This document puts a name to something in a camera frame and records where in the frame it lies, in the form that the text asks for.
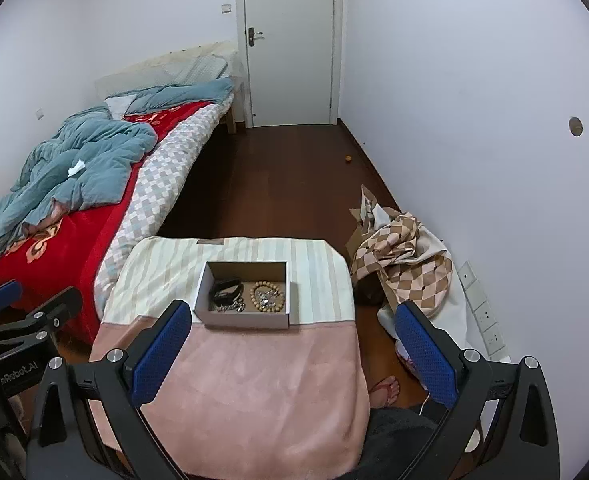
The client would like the white cardboard jewelry box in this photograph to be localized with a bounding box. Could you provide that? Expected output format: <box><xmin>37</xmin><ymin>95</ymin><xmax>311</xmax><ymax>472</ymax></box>
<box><xmin>192</xmin><ymin>261</ymin><xmax>290</xmax><ymax>330</ymax></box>

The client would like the red blanket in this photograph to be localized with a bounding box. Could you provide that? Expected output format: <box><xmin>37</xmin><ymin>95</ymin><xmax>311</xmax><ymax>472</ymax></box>
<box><xmin>0</xmin><ymin>101</ymin><xmax>225</xmax><ymax>344</ymax></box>

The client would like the white power strip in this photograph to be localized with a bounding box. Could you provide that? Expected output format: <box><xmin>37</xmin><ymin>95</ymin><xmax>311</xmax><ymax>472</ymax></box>
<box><xmin>458</xmin><ymin>261</ymin><xmax>511</xmax><ymax>364</ymax></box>

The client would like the dark fuzzy trouser leg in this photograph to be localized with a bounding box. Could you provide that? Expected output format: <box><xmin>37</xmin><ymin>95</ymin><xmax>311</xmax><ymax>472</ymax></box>
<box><xmin>342</xmin><ymin>402</ymin><xmax>475</xmax><ymax>479</ymax></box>

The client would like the white plastic bag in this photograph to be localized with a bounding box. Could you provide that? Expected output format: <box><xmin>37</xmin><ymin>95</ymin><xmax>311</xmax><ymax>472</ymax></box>
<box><xmin>375</xmin><ymin>224</ymin><xmax>475</xmax><ymax>380</ymax></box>

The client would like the foot in pink flip-flop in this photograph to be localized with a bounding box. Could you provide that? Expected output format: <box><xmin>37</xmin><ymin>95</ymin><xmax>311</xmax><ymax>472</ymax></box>
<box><xmin>369</xmin><ymin>376</ymin><xmax>401</xmax><ymax>408</ymax></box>

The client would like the bed with checkered sheet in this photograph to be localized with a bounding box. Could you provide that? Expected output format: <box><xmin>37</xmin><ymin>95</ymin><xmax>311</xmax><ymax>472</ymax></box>
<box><xmin>0</xmin><ymin>41</ymin><xmax>242</xmax><ymax>342</ymax></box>

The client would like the blue-grey quilt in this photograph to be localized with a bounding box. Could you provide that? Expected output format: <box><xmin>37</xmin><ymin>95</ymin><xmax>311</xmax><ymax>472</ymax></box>
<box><xmin>0</xmin><ymin>77</ymin><xmax>236</xmax><ymax>264</ymax></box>

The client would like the checkered brown cloth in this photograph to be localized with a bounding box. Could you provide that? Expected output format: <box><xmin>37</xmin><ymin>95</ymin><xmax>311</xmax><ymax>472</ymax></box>
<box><xmin>346</xmin><ymin>208</ymin><xmax>429</xmax><ymax>307</ymax></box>

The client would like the pink and striped table cloth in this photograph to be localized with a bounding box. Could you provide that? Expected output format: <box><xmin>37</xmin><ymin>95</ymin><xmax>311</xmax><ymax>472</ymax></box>
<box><xmin>90</xmin><ymin>237</ymin><xmax>370</xmax><ymax>479</ymax></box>

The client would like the black smart watch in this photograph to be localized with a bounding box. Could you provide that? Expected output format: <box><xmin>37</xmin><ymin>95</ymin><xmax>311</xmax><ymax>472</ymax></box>
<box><xmin>210</xmin><ymin>278</ymin><xmax>244</xmax><ymax>310</ymax></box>

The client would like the white door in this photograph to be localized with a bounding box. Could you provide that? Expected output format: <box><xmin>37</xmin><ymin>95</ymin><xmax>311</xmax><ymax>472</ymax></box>
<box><xmin>236</xmin><ymin>0</ymin><xmax>343</xmax><ymax>128</ymax></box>

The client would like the wooden bead bracelet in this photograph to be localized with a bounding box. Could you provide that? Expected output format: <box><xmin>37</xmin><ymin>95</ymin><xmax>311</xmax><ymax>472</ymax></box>
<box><xmin>249</xmin><ymin>279</ymin><xmax>287</xmax><ymax>313</ymax></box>

